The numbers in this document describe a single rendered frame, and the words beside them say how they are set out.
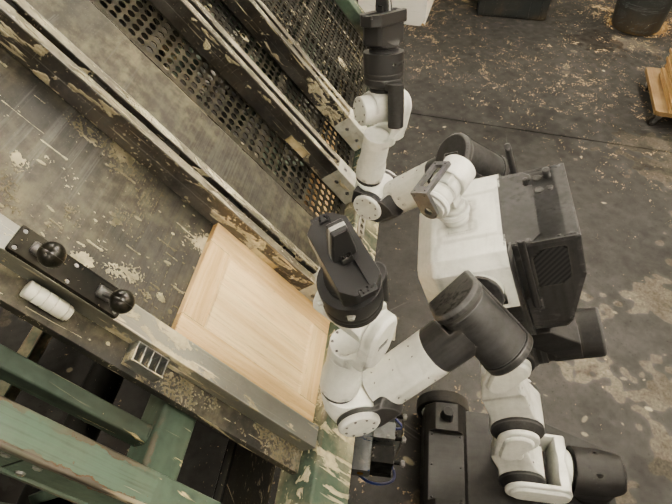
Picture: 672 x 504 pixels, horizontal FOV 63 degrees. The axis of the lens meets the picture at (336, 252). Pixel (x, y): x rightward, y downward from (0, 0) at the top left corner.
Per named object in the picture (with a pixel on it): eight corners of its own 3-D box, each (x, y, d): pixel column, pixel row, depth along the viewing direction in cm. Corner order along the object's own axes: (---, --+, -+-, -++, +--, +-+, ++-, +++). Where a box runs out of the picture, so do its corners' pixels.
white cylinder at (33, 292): (15, 298, 85) (60, 324, 89) (24, 291, 83) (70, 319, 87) (25, 283, 87) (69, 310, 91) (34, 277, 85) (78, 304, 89)
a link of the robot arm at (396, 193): (394, 205, 151) (457, 176, 134) (374, 235, 143) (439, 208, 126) (368, 174, 148) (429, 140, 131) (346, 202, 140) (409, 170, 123)
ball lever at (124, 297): (104, 308, 92) (128, 320, 82) (84, 295, 90) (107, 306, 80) (118, 289, 94) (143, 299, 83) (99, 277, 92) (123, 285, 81)
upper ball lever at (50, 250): (40, 267, 86) (57, 274, 76) (18, 253, 84) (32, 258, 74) (56, 248, 87) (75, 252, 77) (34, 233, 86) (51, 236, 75)
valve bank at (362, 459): (399, 513, 142) (408, 477, 124) (345, 505, 143) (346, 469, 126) (407, 350, 176) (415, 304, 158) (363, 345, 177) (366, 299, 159)
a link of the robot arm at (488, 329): (463, 361, 102) (523, 321, 96) (463, 391, 94) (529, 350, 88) (420, 319, 100) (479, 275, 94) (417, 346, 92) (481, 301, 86)
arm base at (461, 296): (483, 346, 104) (533, 316, 98) (481, 392, 93) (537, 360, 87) (429, 293, 102) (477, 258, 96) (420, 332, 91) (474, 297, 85)
